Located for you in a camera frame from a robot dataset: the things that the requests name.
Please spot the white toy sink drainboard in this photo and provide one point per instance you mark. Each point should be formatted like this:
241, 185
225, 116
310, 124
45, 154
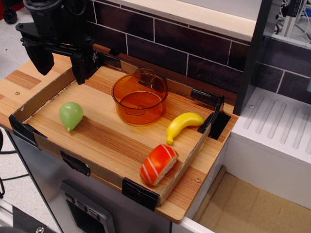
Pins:
270, 146

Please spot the transparent orange plastic pot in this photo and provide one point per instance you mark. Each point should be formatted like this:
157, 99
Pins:
140, 97

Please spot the grey toy oven front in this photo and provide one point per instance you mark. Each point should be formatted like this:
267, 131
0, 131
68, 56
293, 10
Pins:
81, 204

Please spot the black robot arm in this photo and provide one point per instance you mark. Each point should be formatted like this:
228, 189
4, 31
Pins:
56, 3

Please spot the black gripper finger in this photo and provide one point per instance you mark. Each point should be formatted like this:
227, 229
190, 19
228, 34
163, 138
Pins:
84, 65
43, 60

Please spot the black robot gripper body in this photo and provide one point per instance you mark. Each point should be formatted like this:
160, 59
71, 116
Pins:
56, 26

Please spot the yellow toy banana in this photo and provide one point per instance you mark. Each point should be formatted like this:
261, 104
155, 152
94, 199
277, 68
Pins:
180, 122

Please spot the dark grey vertical post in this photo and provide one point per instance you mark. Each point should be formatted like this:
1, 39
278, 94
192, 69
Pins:
264, 29

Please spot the green toy pear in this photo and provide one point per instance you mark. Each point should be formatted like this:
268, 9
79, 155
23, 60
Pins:
71, 114

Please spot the black caster wheel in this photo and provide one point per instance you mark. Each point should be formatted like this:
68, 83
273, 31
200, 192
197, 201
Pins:
10, 16

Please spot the salmon nigiri sushi toy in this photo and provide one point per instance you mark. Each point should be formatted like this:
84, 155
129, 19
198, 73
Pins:
157, 164

